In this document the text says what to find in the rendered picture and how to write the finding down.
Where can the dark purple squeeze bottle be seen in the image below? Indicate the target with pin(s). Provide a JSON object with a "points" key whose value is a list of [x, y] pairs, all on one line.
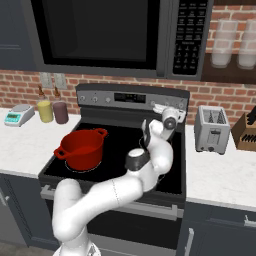
{"points": [[60, 112]]}

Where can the black oven door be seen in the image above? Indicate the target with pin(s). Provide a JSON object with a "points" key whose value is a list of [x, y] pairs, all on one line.
{"points": [[133, 230]]}

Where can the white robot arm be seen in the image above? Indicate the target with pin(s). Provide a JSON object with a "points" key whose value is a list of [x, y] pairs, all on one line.
{"points": [[100, 196]]}

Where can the dark wooden shelf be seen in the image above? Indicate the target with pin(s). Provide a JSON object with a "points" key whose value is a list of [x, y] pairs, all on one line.
{"points": [[226, 74]]}

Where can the black stove with oven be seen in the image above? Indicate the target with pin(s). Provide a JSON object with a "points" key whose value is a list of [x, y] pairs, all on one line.
{"points": [[123, 140]]}

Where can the silver stove knob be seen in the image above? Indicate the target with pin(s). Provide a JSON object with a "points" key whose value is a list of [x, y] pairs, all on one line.
{"points": [[152, 103], [108, 99], [82, 98], [95, 99]]}

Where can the black microwave door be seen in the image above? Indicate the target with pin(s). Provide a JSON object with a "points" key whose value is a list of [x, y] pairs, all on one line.
{"points": [[96, 30]]}

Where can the grey microwave oven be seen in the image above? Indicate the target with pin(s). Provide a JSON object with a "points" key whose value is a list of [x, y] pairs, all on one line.
{"points": [[166, 36]]}

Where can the white kitchen scale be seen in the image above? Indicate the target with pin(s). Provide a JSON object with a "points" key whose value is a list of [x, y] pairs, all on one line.
{"points": [[18, 115]]}

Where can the dark blue drawer front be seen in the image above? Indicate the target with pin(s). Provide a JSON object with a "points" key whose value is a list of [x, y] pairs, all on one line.
{"points": [[216, 215]]}

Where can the dark blue upper cabinet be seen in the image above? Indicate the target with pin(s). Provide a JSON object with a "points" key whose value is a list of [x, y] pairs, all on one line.
{"points": [[15, 33]]}

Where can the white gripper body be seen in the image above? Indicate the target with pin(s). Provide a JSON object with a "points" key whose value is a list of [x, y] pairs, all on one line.
{"points": [[157, 108]]}

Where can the dark blue cabinet door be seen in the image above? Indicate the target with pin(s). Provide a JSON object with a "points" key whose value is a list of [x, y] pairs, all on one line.
{"points": [[223, 243], [23, 210]]}

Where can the wooden knife block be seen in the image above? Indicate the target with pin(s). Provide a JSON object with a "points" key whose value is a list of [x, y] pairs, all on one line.
{"points": [[245, 135]]}

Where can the silver toaster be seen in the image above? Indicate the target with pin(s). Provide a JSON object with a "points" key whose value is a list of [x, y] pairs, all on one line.
{"points": [[212, 131]]}

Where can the yellow squeeze bottle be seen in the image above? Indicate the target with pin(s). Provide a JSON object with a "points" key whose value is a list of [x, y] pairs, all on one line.
{"points": [[45, 111]]}

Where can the grey wall outlet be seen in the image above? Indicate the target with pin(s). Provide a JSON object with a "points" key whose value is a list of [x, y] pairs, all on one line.
{"points": [[60, 81], [46, 80]]}

